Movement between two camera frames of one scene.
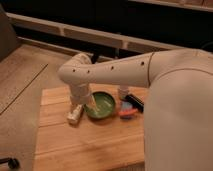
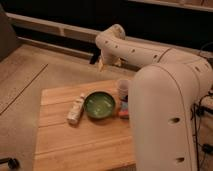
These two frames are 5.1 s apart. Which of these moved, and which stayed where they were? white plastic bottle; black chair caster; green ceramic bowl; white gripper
Moved: white gripper
Stayed: green ceramic bowl; black chair caster; white plastic bottle
